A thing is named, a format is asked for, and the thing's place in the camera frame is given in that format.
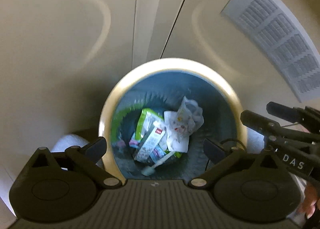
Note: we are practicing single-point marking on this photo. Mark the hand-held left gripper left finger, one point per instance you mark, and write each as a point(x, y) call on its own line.
point(96, 147)

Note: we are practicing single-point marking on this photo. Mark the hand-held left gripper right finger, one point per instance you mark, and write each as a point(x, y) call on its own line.
point(212, 151)

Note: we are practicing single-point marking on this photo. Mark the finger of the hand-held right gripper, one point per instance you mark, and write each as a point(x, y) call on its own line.
point(260, 121)
point(282, 111)

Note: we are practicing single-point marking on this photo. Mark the white wrapper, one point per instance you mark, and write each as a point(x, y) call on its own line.
point(176, 141)

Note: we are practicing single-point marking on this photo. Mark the purple packet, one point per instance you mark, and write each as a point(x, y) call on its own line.
point(133, 143)

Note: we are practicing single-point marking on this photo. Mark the round bin blue liner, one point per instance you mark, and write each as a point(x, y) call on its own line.
point(220, 109)

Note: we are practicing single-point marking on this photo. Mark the clear plastic bag red print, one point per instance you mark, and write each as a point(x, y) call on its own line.
point(188, 111)

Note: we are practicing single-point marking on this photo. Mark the green snack wrapper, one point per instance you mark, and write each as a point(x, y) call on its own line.
point(146, 119)

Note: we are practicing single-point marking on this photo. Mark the person's right hand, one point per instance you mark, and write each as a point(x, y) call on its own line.
point(311, 200)

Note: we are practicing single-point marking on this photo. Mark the white bundle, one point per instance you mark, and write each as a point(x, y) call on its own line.
point(70, 144)

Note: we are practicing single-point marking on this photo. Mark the silver cabinet vent grille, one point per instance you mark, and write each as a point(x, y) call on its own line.
point(275, 31)

